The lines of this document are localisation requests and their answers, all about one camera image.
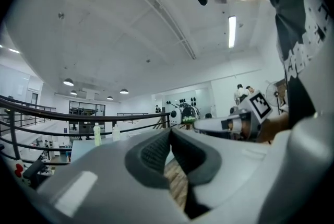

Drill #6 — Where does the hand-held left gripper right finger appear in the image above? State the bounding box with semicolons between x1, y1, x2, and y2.
171;128;285;224

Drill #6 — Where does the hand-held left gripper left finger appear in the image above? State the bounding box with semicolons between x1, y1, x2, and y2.
38;128;189;224

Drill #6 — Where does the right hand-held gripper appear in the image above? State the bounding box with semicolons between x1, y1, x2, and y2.
194;89;273;143

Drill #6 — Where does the person's right forearm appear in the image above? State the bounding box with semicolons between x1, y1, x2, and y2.
257;113;292;143

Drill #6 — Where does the black and green device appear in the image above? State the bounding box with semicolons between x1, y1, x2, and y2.
182;103;200;124

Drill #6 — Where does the white round robot head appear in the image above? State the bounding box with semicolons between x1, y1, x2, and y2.
169;107;183;126

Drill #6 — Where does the pale green plastic bottle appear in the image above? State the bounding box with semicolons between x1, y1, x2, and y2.
93;122;102;147

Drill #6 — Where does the pale pink plastic bottle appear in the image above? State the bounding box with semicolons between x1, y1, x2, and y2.
112;123;121;142

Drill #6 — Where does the black chair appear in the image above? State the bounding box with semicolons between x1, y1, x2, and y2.
22;159;54;190

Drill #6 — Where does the standing fan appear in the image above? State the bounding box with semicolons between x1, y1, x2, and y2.
265;81;282;115

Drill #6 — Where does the white cushion with red bow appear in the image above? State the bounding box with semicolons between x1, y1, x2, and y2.
10;160;31;186

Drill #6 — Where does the ceiling tube light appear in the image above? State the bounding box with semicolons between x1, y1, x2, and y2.
228;16;237;49

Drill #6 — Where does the black metal railing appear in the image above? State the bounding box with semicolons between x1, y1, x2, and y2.
0;95;172;166

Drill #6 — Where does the person's black printed shirt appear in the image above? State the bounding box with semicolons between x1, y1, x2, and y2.
265;0;334;129

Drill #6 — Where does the white ceiling cable tray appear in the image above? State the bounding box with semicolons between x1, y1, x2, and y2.
109;0;197;61

